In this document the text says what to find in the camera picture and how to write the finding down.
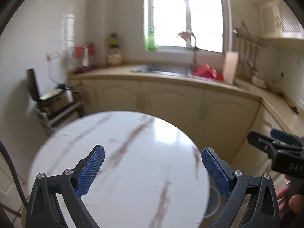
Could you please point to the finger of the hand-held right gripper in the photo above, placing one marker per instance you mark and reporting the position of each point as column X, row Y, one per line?
column 283, row 135
column 261, row 140

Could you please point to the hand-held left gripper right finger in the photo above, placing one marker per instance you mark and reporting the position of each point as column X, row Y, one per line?
column 216, row 173

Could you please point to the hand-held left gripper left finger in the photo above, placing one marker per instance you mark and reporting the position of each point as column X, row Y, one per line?
column 91, row 171

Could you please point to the person's right hand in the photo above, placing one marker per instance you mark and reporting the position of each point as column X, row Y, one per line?
column 296, row 204

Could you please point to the round marble table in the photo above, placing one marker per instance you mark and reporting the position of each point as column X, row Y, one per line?
column 142, row 171

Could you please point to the stacked white bowls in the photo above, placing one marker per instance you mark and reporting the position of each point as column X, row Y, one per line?
column 259, row 82

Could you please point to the wooden cutting board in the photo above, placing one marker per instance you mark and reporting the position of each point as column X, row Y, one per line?
column 230, row 67

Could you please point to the silver rice cooker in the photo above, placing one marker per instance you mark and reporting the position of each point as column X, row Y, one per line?
column 54, row 99

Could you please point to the cream kitchen cabinet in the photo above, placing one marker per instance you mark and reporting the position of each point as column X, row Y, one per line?
column 171, row 99

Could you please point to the red plastic basin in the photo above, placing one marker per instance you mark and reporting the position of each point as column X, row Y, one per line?
column 207, row 72

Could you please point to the beige countertop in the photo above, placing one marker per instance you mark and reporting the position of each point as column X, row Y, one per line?
column 114, row 71

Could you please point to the metal faucet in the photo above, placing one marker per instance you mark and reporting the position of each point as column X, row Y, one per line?
column 194, row 55

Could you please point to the louvered upper cabinet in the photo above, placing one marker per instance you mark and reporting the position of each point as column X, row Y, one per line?
column 280, row 21

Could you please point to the glass jar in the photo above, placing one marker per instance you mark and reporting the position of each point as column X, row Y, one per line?
column 114, row 57

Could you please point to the steel sink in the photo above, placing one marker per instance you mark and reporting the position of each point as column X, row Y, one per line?
column 163, row 68

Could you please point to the cloth on faucet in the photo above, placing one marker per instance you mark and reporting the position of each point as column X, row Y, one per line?
column 186, row 36

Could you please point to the yellow toy figure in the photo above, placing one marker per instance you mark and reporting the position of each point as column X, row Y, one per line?
column 113, row 39

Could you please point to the green dish soap bottle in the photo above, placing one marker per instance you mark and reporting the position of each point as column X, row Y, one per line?
column 150, row 42

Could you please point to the window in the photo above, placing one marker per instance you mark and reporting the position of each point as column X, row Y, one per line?
column 171, row 14

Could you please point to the wall utensil rail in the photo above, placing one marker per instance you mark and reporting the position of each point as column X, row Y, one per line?
column 247, row 45

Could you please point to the white wall socket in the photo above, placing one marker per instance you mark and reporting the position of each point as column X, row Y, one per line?
column 52, row 55

